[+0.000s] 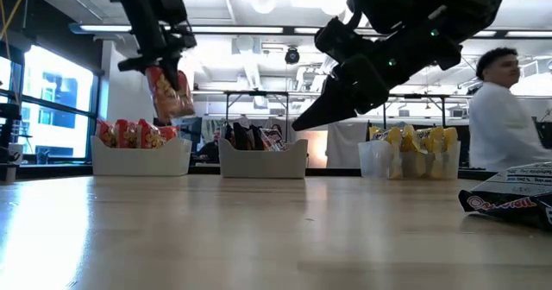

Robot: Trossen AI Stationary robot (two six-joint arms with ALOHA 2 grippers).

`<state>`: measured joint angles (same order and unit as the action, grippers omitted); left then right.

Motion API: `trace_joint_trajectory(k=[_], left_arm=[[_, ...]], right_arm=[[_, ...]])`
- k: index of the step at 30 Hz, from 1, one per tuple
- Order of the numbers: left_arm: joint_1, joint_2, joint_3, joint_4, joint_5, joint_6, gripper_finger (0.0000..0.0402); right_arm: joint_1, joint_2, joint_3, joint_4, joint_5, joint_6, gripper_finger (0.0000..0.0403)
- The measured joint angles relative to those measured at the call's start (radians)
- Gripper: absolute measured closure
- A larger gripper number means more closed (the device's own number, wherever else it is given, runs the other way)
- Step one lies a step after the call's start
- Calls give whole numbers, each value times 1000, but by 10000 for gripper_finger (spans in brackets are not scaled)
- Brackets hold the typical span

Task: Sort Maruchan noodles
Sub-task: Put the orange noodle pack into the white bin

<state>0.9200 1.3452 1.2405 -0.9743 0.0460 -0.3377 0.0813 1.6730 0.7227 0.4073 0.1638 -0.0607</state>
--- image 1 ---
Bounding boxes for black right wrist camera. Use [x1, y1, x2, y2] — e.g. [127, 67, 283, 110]
[314, 16, 375, 65]

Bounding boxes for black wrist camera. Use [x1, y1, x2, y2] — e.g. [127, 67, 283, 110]
[314, 16, 375, 65]
[154, 0, 190, 24]

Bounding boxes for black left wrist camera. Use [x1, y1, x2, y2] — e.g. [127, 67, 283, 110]
[154, 0, 190, 24]

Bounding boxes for silver snack packet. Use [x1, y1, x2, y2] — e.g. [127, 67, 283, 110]
[458, 161, 552, 231]

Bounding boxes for person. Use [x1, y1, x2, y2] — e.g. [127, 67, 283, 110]
[467, 47, 552, 173]
[197, 128, 222, 164]

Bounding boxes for black overhead light bar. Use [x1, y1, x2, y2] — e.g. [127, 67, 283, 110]
[69, 22, 552, 40]

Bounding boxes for black ceiling spotlight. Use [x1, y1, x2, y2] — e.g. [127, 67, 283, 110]
[284, 47, 301, 66]

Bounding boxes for white ring ceiling lamp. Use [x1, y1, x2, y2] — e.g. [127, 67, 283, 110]
[252, 0, 277, 15]

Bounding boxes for clear plastic bin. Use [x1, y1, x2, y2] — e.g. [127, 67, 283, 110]
[357, 139, 461, 180]

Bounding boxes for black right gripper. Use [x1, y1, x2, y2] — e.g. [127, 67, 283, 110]
[292, 24, 463, 131]

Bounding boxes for white plastic bin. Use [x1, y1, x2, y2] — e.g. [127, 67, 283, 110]
[90, 135, 193, 178]

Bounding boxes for grey plastic bin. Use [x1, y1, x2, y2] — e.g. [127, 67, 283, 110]
[218, 137, 310, 180]

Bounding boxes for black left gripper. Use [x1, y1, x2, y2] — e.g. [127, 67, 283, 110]
[116, 20, 198, 91]

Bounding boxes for red Saucy Noods pack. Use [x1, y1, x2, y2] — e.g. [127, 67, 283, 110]
[145, 65, 196, 123]
[97, 119, 120, 148]
[137, 118, 180, 149]
[115, 118, 141, 149]

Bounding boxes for white hanging sheet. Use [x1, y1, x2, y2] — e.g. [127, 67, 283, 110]
[325, 121, 368, 169]

